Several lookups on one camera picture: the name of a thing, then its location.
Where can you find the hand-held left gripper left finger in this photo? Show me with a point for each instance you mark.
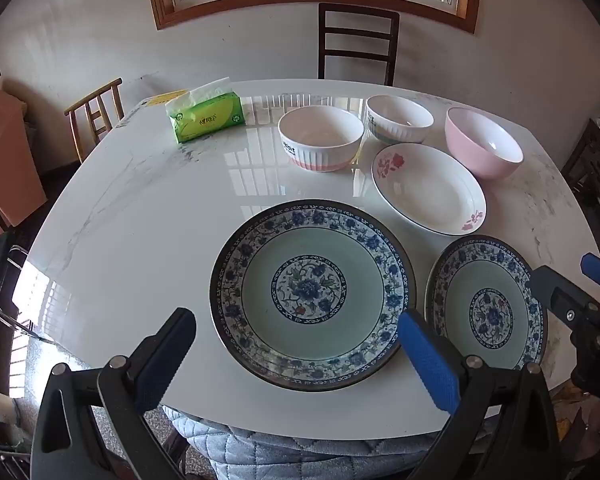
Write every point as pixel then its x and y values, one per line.
pixel 162 365

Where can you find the white ribbed bowl blue band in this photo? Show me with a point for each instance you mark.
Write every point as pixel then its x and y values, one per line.
pixel 400 130

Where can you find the yellow round sticker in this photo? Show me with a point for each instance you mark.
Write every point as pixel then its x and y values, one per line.
pixel 165 97

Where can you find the grey quilted cushion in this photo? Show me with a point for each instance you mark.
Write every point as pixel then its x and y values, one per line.
pixel 280 455

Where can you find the white rose print plate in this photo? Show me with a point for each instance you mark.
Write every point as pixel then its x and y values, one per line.
pixel 430 195

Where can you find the small blue floral plate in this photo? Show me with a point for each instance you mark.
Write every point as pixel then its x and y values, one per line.
pixel 485 310

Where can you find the white ribbed bowl pink band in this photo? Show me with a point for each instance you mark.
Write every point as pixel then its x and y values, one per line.
pixel 320 152

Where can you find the orange covered cabinet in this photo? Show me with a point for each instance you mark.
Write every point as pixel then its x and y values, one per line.
pixel 5 160

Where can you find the large blue floral plate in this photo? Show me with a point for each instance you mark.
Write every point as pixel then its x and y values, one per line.
pixel 305 290

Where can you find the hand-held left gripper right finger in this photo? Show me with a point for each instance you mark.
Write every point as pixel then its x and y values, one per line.
pixel 427 360

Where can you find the dark wooden furniture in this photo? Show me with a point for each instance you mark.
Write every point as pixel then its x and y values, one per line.
pixel 595 185

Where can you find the green tissue pack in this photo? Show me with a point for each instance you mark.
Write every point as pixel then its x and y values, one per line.
pixel 205 120

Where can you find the white round object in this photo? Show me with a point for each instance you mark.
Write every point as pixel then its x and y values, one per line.
pixel 0 405

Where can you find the light wooden chair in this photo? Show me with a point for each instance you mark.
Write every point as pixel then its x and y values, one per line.
pixel 95 92

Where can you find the dark wooden chair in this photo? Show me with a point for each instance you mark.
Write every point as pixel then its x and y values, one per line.
pixel 325 45

